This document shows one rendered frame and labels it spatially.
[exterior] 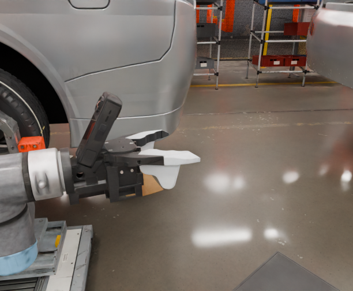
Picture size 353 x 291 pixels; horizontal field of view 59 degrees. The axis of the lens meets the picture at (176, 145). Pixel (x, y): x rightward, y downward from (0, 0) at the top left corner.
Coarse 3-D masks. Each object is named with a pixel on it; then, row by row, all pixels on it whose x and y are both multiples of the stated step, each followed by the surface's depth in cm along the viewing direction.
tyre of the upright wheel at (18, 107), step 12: (0, 72) 144; (0, 84) 134; (12, 84) 141; (24, 84) 150; (0, 96) 131; (12, 96) 134; (24, 96) 143; (36, 96) 154; (0, 108) 133; (12, 108) 134; (24, 108) 137; (36, 108) 149; (24, 120) 137; (36, 120) 144; (24, 132) 139; (36, 132) 141; (48, 132) 160; (48, 144) 164
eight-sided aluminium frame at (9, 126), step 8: (0, 112) 130; (0, 120) 127; (8, 120) 130; (0, 128) 128; (8, 128) 128; (16, 128) 133; (8, 136) 130; (16, 136) 132; (8, 144) 132; (16, 144) 132; (16, 152) 134
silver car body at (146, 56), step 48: (0, 0) 127; (48, 0) 129; (96, 0) 132; (144, 0) 134; (192, 0) 155; (48, 48) 137; (96, 48) 140; (144, 48) 143; (192, 48) 158; (96, 96) 150; (144, 96) 153
